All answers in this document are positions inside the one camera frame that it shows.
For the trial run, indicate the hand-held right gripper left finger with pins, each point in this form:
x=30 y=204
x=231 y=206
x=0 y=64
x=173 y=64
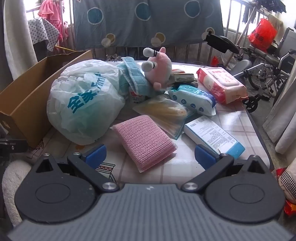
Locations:
x=96 y=154

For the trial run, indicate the white plastic shopping bag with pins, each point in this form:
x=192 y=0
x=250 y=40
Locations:
x=87 y=104

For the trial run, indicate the small red bag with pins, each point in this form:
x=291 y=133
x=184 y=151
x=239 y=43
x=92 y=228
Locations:
x=215 y=60

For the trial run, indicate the pink knitted dishcloth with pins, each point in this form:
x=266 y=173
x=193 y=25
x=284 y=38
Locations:
x=143 y=141

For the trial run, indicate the grey blanket with circles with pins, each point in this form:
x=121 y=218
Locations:
x=148 y=23

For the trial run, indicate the wheelchair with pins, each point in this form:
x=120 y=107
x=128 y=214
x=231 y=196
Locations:
x=268 y=62

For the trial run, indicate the pink wet wipes packet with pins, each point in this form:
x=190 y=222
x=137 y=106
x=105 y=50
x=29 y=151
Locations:
x=219 y=85

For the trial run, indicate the white fluffy cloth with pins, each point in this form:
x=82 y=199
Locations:
x=13 y=185

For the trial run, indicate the pink white plush toy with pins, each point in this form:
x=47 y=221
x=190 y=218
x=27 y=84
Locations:
x=157 y=67

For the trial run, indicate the blue white carton box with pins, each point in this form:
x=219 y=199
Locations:
x=212 y=134

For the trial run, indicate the houndstooth cloth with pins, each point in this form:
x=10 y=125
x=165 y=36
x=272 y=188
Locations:
x=289 y=183

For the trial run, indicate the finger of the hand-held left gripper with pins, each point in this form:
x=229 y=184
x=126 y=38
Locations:
x=13 y=145

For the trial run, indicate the white yogurt cup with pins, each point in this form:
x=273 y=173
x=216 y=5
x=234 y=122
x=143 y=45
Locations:
x=138 y=97

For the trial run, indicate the pink hanging garment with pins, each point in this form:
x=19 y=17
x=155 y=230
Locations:
x=52 y=16

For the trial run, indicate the grey padded seat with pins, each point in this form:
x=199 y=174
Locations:
x=242 y=66

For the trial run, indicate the yellow rod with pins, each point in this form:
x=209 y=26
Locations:
x=66 y=48

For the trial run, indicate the polka dot hanging garment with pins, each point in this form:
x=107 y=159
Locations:
x=42 y=32

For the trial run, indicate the white hanging towel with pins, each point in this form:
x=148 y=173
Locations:
x=18 y=30

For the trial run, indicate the clear plastic noodle packet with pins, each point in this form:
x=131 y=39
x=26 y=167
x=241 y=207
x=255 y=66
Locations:
x=161 y=113

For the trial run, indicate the large red plastic bag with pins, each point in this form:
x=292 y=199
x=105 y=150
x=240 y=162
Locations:
x=262 y=34

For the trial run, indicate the dark hanging clothes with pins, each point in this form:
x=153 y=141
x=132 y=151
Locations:
x=275 y=5

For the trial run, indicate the light blue towel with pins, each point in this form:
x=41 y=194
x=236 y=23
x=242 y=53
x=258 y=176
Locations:
x=134 y=74

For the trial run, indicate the orange white striped rolled towel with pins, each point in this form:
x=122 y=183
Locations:
x=178 y=70

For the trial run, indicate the metal railing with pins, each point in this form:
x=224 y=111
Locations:
x=185 y=54

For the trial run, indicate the blue white wipes packet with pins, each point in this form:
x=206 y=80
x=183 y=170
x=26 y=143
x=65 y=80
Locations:
x=194 y=97

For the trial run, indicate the black padded armrest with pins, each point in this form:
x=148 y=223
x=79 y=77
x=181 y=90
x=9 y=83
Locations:
x=220 y=42

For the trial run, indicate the white curtain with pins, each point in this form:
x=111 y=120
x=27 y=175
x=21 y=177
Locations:
x=284 y=120

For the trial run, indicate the red snack bag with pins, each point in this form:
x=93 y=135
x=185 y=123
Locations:
x=290 y=207

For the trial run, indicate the brown cardboard box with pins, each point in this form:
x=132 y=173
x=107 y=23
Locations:
x=23 y=104

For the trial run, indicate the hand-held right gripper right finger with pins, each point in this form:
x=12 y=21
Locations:
x=204 y=158

